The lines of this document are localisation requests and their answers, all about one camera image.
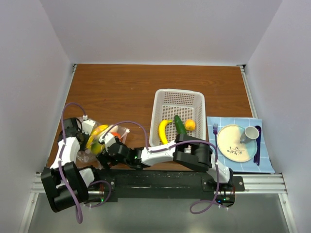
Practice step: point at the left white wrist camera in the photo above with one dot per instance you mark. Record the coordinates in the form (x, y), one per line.
(87, 125)

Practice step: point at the clear zip top bag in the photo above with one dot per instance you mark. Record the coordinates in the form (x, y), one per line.
(85, 156)

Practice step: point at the red fake tomato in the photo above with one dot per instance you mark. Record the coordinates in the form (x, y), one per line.
(116, 134)

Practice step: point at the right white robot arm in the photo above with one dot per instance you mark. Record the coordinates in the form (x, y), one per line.
(196, 154)

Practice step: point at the grey cup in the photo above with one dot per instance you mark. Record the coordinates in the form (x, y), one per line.
(250, 133)

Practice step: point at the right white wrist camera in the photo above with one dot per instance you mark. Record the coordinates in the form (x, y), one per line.
(107, 139)

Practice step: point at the purple plastic fork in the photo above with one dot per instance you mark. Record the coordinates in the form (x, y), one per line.
(215, 132)

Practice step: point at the fake orange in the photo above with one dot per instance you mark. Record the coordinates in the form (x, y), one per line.
(190, 125)

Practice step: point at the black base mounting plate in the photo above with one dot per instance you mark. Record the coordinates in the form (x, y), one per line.
(161, 184)

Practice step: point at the yellow fake banana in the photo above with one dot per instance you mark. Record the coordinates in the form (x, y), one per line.
(162, 131)

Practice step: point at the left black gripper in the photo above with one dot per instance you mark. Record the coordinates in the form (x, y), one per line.
(86, 137)

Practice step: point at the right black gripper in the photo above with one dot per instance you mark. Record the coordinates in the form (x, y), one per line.
(103, 157)

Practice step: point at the green fake cucumber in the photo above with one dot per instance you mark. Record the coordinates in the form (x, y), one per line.
(180, 129)

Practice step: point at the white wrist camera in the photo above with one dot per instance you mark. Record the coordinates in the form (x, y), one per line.
(87, 125)
(107, 139)

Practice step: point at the cream and teal plate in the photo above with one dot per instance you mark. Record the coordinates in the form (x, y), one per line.
(228, 142)

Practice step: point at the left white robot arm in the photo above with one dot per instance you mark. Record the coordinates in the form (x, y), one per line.
(70, 142)

